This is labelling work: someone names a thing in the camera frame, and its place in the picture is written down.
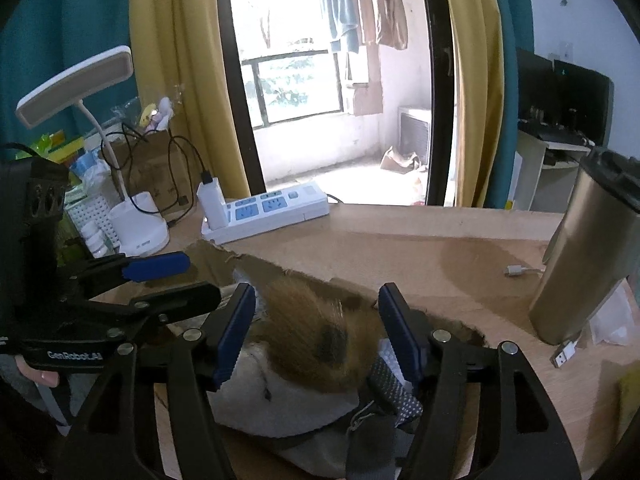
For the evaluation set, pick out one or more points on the white side desk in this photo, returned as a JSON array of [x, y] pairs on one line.
[[535, 175]]

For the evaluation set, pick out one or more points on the clear plastic bag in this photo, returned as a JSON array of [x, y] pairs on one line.
[[610, 320]]

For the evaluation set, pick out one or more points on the brown cardboard box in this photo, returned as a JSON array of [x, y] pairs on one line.
[[210, 260]]

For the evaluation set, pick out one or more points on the stainless steel tumbler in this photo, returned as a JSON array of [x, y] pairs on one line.
[[585, 260]]

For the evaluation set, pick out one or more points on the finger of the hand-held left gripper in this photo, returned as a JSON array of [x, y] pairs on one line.
[[175, 302], [155, 266]]

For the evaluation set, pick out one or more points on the brown paper bag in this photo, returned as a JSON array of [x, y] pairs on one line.
[[150, 170]]

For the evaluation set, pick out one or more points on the blue white plastic pack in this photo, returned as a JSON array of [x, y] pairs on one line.
[[92, 172]]

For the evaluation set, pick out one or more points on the yellow curtain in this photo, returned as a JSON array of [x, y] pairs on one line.
[[472, 85], [175, 35]]

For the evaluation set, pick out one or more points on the small white pill bottle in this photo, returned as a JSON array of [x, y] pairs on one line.
[[99, 249], [92, 232]]

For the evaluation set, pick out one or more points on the teal curtain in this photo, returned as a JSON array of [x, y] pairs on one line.
[[515, 20], [65, 25]]

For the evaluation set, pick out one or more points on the white desk lamp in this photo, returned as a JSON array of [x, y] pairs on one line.
[[142, 230]]

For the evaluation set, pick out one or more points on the white charger plug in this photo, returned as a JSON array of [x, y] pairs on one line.
[[212, 202]]

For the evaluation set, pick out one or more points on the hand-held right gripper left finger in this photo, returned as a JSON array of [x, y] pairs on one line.
[[232, 340]]

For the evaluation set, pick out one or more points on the white perforated basket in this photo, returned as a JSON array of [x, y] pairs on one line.
[[92, 210]]

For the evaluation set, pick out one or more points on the person's left hand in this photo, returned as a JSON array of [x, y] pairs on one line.
[[40, 376]]

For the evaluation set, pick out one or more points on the grey dotted sock pair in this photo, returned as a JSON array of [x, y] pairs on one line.
[[395, 400]]

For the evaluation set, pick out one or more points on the white blue power strip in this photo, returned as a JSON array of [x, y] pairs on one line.
[[280, 207]]

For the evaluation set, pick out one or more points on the brown furry plush toy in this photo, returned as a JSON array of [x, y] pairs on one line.
[[320, 335]]

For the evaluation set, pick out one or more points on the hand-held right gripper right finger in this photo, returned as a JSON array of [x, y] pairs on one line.
[[400, 335]]

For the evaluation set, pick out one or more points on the hanging blue garment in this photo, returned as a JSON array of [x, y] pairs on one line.
[[340, 5]]

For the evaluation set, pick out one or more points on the hanging brown garment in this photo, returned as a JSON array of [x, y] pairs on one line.
[[380, 5]]

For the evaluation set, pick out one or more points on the black monitor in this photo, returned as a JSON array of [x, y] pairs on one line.
[[585, 95], [532, 85]]

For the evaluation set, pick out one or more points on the small yellow white toy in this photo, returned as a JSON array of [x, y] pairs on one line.
[[155, 115]]

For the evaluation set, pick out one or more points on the outdoor air conditioner unit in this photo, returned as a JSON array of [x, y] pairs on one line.
[[415, 135]]

